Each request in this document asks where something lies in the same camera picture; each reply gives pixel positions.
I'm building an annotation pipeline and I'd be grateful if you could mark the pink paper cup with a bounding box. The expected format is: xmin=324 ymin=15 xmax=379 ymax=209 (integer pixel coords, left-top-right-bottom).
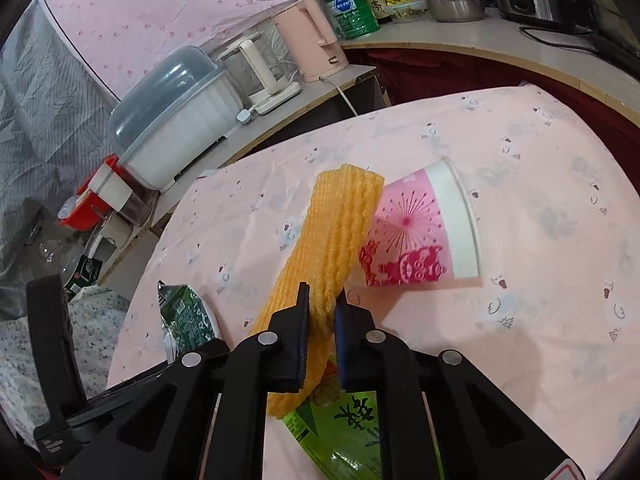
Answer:
xmin=358 ymin=157 xmax=482 ymax=287

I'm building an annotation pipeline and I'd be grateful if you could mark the dark sauce bottle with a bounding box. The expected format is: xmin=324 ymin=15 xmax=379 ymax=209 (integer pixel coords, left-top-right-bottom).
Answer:
xmin=368 ymin=0 xmax=393 ymax=24

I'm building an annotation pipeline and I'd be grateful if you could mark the white lidded glass jar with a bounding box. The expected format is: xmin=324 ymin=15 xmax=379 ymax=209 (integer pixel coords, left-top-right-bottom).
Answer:
xmin=89 ymin=162 xmax=160 ymax=226

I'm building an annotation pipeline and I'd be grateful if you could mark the white box with clear lid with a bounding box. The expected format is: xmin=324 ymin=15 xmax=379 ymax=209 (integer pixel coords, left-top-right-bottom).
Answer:
xmin=107 ymin=46 xmax=243 ymax=192

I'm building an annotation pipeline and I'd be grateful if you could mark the pink dotted wall cloth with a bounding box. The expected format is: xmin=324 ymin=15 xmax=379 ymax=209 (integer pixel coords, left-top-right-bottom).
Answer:
xmin=44 ymin=0 xmax=296 ymax=98

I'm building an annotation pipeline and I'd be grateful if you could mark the white glass kettle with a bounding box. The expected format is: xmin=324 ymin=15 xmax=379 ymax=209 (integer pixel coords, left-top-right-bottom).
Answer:
xmin=216 ymin=32 xmax=302 ymax=116

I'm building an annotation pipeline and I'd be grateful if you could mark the red plastic basin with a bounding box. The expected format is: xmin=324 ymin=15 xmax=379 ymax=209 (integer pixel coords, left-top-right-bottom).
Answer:
xmin=58 ymin=170 xmax=112 ymax=232

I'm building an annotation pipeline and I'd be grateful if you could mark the green white snack wrapper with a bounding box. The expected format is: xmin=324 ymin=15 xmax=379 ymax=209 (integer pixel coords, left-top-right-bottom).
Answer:
xmin=157 ymin=281 xmax=222 ymax=363

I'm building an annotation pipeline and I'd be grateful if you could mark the grey striped cloth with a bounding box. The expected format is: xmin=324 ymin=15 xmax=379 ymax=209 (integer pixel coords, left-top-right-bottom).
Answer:
xmin=1 ymin=0 xmax=112 ymax=320

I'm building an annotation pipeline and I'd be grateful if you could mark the pink electric kettle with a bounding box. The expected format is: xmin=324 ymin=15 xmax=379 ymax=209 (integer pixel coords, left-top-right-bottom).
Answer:
xmin=272 ymin=0 xmax=348 ymax=82

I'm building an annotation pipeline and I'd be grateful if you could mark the green tin can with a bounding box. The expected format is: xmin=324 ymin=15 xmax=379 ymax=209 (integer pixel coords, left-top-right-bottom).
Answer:
xmin=323 ymin=0 xmax=380 ymax=40

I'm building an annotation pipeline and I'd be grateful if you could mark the orange foam fruit net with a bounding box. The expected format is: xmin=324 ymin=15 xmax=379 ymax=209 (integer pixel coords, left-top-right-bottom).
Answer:
xmin=250 ymin=164 xmax=384 ymax=419

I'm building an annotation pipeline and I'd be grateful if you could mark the small steel bowl with lid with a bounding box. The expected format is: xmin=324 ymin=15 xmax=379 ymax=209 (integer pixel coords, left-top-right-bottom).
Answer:
xmin=425 ymin=0 xmax=485 ymax=23

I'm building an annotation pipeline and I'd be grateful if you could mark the green tea carton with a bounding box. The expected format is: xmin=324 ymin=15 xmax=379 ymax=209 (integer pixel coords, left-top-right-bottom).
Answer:
xmin=282 ymin=353 xmax=446 ymax=480

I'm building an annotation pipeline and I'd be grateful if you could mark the black power cable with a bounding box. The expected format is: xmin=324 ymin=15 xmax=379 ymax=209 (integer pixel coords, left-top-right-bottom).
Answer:
xmin=518 ymin=24 xmax=601 ymax=57

